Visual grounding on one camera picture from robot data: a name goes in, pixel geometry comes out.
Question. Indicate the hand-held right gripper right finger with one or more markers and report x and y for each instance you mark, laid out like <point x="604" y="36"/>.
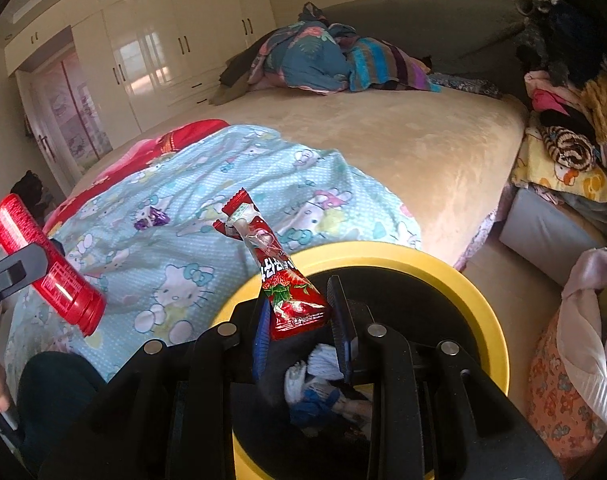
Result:
<point x="341" y="330"/>

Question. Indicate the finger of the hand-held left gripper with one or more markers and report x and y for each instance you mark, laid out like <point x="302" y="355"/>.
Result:
<point x="13" y="267"/>

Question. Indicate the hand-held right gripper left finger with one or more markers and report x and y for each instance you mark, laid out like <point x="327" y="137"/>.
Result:
<point x="260" y="342"/>

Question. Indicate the red plastic bottle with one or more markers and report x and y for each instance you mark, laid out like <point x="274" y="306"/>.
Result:
<point x="58" y="280"/>

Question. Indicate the red snack wrapper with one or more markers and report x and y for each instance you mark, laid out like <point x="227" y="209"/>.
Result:
<point x="288" y="300"/>

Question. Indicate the clear plastic wrapper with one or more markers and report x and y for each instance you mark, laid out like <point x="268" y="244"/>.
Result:
<point x="353" y="410"/>

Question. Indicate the yellow trash bin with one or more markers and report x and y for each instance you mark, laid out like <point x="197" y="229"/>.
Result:
<point x="433" y="280"/>

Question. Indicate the black bag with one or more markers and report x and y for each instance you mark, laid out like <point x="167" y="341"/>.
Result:
<point x="31" y="187"/>

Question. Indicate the person's dark trouser leg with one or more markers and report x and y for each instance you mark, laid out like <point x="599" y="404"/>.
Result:
<point x="58" y="400"/>

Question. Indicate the purple candy wrapper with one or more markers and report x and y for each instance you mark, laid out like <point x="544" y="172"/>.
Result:
<point x="156" y="219"/>

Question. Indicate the pink printed door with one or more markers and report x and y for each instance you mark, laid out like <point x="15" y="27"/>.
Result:
<point x="68" y="110"/>

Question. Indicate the light blue printed blanket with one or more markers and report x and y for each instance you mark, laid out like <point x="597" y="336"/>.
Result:
<point x="183" y="185"/>

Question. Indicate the beige bed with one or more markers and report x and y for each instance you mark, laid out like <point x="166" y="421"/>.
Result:
<point x="408" y="135"/>

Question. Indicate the red and pink blanket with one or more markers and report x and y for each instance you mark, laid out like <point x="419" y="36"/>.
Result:
<point x="183" y="135"/>

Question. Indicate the orange printed cloth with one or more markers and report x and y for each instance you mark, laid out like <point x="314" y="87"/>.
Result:
<point x="558" y="410"/>

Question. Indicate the pale pink garment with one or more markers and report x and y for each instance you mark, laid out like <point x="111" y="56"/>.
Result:
<point x="593" y="300"/>

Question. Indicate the dark olive garment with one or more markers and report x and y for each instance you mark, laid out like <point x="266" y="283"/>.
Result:
<point x="233" y="85"/>

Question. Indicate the pink pillow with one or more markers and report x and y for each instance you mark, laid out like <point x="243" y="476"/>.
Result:
<point x="261" y="80"/>

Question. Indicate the striped towel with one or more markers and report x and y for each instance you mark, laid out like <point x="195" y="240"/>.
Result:
<point x="378" y="62"/>

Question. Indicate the blue floral quilt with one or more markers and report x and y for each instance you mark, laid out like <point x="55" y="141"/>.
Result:
<point x="303" y="60"/>

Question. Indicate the cream wardrobe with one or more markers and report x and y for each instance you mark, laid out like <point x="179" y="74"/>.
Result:
<point x="158" y="35"/>

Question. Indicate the dark patterned cloth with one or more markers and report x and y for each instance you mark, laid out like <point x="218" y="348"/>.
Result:
<point x="468" y="85"/>

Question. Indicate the pile of clothes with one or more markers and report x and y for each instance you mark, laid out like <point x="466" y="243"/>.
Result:
<point x="568" y="150"/>

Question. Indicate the grey headboard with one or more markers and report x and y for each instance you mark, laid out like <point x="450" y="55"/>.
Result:
<point x="433" y="25"/>

